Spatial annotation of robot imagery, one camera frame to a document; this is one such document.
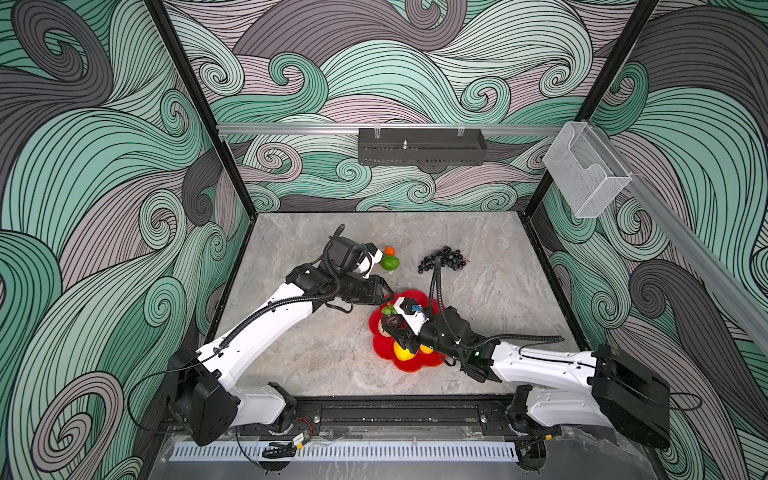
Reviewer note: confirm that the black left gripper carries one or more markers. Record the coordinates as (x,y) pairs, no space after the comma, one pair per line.
(375,291)

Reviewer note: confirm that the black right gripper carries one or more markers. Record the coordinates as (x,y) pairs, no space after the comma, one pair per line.
(412,341)

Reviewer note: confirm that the yellow fake lemon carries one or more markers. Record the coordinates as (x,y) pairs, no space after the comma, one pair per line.
(402,354)

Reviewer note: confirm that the green fake pepper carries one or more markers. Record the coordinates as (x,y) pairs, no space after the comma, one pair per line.
(390,263)

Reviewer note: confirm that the dark purple fake plum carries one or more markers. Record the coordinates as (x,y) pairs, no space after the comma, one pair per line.
(391,323)

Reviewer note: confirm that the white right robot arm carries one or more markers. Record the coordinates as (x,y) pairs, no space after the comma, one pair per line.
(605,388)

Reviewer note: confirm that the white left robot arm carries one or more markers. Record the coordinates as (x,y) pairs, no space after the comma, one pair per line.
(202,390)

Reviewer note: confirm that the red flower-shaped fruit bowl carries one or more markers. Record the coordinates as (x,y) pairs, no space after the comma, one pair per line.
(384,347)

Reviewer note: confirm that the black fake grape bunch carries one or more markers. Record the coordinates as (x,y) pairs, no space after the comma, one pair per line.
(445,257)

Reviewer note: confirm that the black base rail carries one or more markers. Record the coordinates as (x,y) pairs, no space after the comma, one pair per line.
(490,415)

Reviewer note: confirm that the black wall tray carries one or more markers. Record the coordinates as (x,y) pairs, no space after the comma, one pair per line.
(422,148)

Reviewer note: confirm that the black corner frame post left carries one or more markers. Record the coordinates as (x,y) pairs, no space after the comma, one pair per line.
(174,47)

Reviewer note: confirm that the black corner frame post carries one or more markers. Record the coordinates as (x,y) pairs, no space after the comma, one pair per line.
(174,47)
(615,60)

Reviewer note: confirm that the aluminium back rail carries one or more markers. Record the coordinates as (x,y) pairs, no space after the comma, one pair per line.
(304,128)

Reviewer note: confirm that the aluminium rail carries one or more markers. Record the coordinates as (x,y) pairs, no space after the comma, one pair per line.
(668,200)
(304,128)

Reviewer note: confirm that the white slotted cable duct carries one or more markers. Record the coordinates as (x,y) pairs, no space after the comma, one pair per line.
(409,451)

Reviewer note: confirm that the clear plastic wall bin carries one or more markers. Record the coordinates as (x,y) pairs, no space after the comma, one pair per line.
(587,169)

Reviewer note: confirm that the aluminium right rail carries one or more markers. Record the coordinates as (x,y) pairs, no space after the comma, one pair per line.
(668,200)

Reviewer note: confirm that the black corner frame post right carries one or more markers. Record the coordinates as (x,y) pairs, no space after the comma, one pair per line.
(615,60)

